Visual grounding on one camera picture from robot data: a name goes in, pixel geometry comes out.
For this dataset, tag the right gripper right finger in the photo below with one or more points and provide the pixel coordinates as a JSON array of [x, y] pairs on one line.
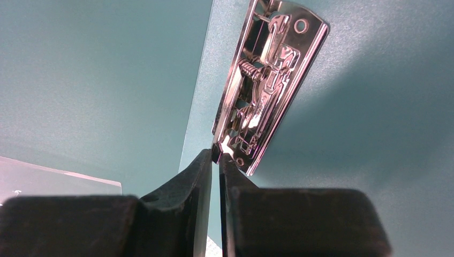
[[296, 221]]

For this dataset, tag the printed paper sheet centre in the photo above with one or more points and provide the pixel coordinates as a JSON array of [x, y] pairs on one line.
[[212, 249]]

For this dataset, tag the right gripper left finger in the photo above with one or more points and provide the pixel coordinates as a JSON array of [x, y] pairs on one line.
[[172, 220]]

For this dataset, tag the teal green folder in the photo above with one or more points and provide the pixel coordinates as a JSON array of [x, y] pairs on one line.
[[128, 91]]

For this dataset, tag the silver folder clip mechanism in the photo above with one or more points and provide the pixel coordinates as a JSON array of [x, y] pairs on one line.
[[278, 42]]

